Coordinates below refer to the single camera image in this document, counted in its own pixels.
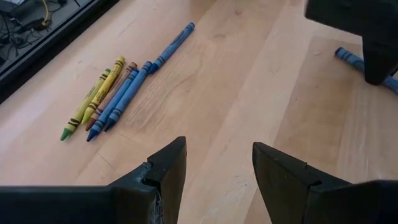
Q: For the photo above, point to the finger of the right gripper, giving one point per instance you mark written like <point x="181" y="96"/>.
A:
<point x="379" y="59"/>

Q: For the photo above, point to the brown crayon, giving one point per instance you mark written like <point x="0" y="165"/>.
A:
<point x="120" y="82"/>

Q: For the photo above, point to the green crayon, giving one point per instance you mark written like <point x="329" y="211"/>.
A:
<point x="85" y="104"/>

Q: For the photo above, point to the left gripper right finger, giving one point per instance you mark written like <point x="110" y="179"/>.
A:
<point x="326" y="205"/>

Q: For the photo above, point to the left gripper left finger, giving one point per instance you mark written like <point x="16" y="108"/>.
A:
<point x="93" y="205"/>

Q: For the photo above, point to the yellow crayon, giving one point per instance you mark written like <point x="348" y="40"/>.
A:
<point x="102" y="90"/>

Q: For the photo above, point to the black aluminium frame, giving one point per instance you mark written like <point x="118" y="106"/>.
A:
<point x="46" y="54"/>

